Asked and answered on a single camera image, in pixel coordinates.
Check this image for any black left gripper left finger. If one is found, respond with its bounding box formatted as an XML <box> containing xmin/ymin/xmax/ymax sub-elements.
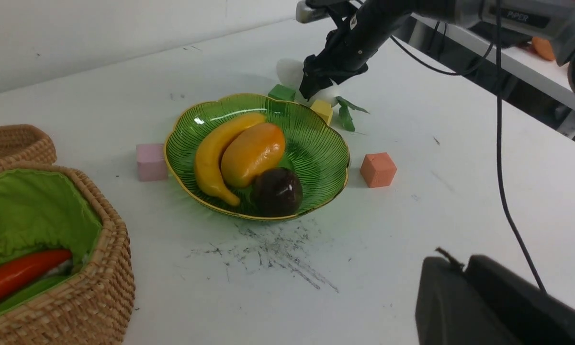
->
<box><xmin>416</xmin><ymin>247</ymin><xmax>522</xmax><ymax>345</ymax></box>

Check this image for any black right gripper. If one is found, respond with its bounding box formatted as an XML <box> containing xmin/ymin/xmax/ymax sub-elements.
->
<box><xmin>300</xmin><ymin>15</ymin><xmax>379</xmax><ymax>100</ymax></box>

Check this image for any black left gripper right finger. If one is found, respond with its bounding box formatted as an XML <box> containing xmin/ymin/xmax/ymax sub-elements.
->
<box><xmin>465</xmin><ymin>255</ymin><xmax>575</xmax><ymax>345</ymax></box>

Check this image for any white toy radish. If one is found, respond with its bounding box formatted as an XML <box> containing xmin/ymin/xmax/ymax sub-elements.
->
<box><xmin>276</xmin><ymin>58</ymin><xmax>370</xmax><ymax>132</ymax></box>

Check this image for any orange yellow toy mango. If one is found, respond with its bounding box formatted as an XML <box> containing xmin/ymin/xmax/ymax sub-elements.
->
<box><xmin>220</xmin><ymin>123</ymin><xmax>286</xmax><ymax>189</ymax></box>

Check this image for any purple toy mangosteen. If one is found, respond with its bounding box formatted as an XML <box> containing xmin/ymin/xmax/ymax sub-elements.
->
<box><xmin>250</xmin><ymin>167</ymin><xmax>303</xmax><ymax>218</ymax></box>

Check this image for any yellow toy banana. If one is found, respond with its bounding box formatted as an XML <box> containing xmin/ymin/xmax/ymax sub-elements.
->
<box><xmin>194</xmin><ymin>112</ymin><xmax>266</xmax><ymax>206</ymax></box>

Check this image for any orange toy carrot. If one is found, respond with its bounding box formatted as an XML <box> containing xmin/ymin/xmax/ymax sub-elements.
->
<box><xmin>0</xmin><ymin>249</ymin><xmax>72</xmax><ymax>301</ymax></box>

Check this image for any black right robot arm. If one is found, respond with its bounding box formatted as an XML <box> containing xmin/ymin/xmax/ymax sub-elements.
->
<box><xmin>296</xmin><ymin>0</ymin><xmax>575</xmax><ymax>100</ymax></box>

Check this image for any yellow foam cube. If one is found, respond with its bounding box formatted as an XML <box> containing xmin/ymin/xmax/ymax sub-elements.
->
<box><xmin>309</xmin><ymin>100</ymin><xmax>334</xmax><ymax>126</ymax></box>

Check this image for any green foam cube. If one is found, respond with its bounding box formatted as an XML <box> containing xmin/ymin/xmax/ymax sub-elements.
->
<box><xmin>268</xmin><ymin>84</ymin><xmax>296</xmax><ymax>101</ymax></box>

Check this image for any green glass leaf plate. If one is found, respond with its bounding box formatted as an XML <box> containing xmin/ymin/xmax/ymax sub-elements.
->
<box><xmin>163</xmin><ymin>92</ymin><xmax>350</xmax><ymax>221</ymax></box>

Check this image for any orange foam cube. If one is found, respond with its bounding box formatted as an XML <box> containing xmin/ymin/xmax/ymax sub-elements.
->
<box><xmin>360</xmin><ymin>152</ymin><xmax>397</xmax><ymax>188</ymax></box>

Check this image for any pink foam cube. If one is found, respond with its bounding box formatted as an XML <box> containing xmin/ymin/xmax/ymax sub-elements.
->
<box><xmin>136</xmin><ymin>143</ymin><xmax>168</xmax><ymax>183</ymax></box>

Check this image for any woven wicker basket green lining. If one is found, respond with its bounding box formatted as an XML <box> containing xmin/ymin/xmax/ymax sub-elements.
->
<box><xmin>0</xmin><ymin>162</ymin><xmax>135</xmax><ymax>345</ymax></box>

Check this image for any woven wicker basket lid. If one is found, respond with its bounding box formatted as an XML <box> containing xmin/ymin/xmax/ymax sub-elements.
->
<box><xmin>0</xmin><ymin>124</ymin><xmax>57</xmax><ymax>167</ymax></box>

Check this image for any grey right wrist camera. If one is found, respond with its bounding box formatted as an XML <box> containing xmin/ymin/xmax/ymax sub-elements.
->
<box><xmin>295</xmin><ymin>0</ymin><xmax>360</xmax><ymax>24</ymax></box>

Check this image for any black right camera cable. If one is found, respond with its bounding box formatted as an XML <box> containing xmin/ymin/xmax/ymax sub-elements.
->
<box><xmin>354</xmin><ymin>0</ymin><xmax>548</xmax><ymax>294</ymax></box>

